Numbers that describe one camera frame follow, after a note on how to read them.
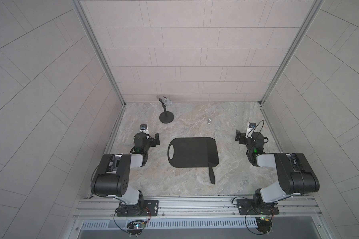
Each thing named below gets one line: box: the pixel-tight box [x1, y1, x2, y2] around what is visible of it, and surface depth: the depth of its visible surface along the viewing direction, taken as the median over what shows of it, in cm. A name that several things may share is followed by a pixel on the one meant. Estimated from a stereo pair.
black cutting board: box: [167, 137, 219, 168], surface depth 93 cm
